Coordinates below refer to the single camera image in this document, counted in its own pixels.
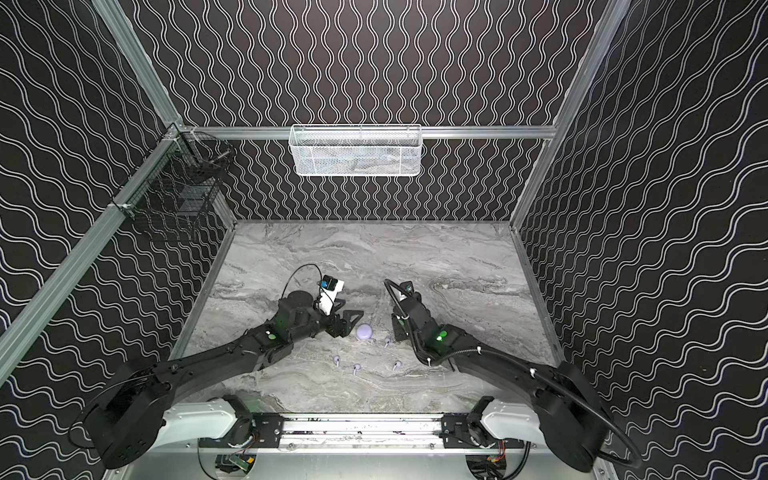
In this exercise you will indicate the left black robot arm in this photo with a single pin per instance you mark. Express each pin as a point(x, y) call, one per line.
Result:
point(126, 417)

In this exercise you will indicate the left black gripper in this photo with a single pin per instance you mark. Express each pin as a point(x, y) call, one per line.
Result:
point(335, 318)

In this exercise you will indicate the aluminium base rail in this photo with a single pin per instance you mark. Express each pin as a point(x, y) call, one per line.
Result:
point(393, 433)

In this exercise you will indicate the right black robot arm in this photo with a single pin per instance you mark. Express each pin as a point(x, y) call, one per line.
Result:
point(573, 422)

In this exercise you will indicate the purple earbud charging case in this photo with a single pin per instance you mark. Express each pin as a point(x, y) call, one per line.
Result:
point(364, 332)

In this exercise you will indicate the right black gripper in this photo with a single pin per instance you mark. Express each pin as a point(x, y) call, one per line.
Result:
point(405, 303)

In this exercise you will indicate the black wire basket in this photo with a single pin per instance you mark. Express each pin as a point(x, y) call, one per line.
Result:
point(176, 203)

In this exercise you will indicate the white wire mesh basket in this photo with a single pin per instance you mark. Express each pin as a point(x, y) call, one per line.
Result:
point(356, 150)

